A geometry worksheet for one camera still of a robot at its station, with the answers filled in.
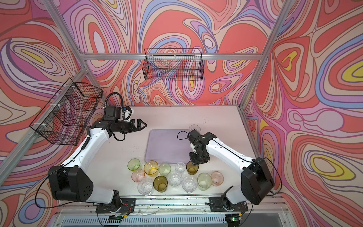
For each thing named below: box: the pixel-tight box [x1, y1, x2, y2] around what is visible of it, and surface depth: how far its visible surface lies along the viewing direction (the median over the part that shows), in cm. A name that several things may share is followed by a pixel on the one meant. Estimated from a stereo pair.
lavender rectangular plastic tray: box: [144, 129, 193, 164], surface depth 96 cm
